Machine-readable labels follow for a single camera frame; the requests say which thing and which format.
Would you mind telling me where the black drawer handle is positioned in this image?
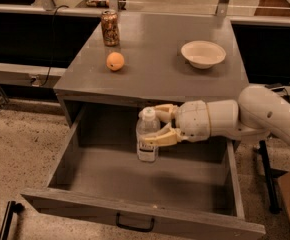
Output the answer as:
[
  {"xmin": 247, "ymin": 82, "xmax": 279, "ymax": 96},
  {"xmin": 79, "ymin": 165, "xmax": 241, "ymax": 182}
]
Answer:
[{"xmin": 115, "ymin": 213, "xmax": 155, "ymax": 233}]

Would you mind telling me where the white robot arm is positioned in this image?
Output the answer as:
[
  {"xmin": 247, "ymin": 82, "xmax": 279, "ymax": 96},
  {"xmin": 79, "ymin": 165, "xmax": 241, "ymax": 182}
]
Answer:
[{"xmin": 138, "ymin": 85, "xmax": 290, "ymax": 147}]

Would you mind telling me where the open grey top drawer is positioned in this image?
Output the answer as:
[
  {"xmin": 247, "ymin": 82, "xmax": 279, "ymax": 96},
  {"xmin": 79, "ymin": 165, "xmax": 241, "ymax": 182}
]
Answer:
[{"xmin": 22, "ymin": 105, "xmax": 265, "ymax": 240}]

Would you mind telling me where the brown patterned soda can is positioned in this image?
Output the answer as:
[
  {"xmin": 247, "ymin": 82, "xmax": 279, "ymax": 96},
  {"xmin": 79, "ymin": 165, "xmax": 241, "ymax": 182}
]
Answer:
[{"xmin": 101, "ymin": 10, "xmax": 120, "ymax": 46}]

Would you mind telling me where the black metal stand leg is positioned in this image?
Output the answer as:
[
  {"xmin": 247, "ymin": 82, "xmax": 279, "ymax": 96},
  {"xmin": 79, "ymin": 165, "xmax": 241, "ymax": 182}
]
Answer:
[{"xmin": 258, "ymin": 140, "xmax": 281, "ymax": 214}]

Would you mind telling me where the grey cabinet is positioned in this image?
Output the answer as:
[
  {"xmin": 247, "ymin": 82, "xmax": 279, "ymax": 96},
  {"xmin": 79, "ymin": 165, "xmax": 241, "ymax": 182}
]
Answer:
[{"xmin": 54, "ymin": 12, "xmax": 248, "ymax": 148}]

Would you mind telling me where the orange fruit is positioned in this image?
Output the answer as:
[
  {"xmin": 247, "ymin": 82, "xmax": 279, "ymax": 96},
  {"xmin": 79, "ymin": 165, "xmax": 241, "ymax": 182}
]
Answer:
[{"xmin": 106, "ymin": 52, "xmax": 125, "ymax": 71}]

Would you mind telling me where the black cable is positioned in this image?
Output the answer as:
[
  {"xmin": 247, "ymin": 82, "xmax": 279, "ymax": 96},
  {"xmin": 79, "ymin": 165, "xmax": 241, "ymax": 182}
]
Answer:
[{"xmin": 39, "ymin": 4, "xmax": 70, "ymax": 87}]

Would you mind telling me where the clear plastic water bottle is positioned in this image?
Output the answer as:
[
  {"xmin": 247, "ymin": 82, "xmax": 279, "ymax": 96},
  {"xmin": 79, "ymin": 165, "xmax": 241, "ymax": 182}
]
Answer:
[{"xmin": 136, "ymin": 107, "xmax": 161, "ymax": 163}]

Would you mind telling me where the white bowl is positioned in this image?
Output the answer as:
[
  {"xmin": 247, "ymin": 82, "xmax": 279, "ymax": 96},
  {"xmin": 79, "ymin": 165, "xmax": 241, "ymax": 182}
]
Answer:
[{"xmin": 181, "ymin": 41, "xmax": 226, "ymax": 69}]

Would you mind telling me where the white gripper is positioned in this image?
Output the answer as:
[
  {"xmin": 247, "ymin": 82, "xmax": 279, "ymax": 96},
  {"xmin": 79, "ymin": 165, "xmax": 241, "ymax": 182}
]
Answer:
[{"xmin": 138, "ymin": 100, "xmax": 211, "ymax": 147}]

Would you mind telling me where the black object at floor left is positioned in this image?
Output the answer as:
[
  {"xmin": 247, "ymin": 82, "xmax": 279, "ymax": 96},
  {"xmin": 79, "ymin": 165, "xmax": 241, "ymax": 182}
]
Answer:
[{"xmin": 0, "ymin": 201, "xmax": 24, "ymax": 240}]

